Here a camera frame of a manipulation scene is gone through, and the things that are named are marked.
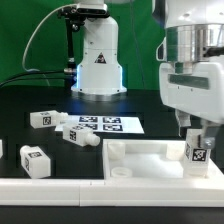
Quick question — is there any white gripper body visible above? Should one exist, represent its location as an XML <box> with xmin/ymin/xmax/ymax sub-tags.
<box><xmin>159</xmin><ymin>62</ymin><xmax>224</xmax><ymax>123</ymax></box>

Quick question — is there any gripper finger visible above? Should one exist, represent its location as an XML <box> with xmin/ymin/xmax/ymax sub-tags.
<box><xmin>175</xmin><ymin>110</ymin><xmax>191</xmax><ymax>137</ymax></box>
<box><xmin>200</xmin><ymin>119</ymin><xmax>219</xmax><ymax>149</ymax></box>

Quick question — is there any white square table top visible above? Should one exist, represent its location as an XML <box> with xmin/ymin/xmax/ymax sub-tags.
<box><xmin>101</xmin><ymin>138</ymin><xmax>224</xmax><ymax>181</ymax></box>

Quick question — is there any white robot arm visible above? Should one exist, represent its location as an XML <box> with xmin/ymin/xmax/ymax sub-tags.
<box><xmin>72</xmin><ymin>0</ymin><xmax>224</xmax><ymax>149</ymax></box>

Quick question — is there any white L-shaped fence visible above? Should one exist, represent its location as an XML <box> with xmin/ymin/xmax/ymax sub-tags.
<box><xmin>0</xmin><ymin>170</ymin><xmax>224</xmax><ymax>207</ymax></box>

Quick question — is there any paper sheet with markers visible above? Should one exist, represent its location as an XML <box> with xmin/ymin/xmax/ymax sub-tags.
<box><xmin>65</xmin><ymin>115</ymin><xmax>144</xmax><ymax>134</ymax></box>

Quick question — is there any grey cable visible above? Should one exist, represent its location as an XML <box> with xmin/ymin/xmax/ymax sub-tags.
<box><xmin>21</xmin><ymin>3</ymin><xmax>75</xmax><ymax>87</ymax></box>

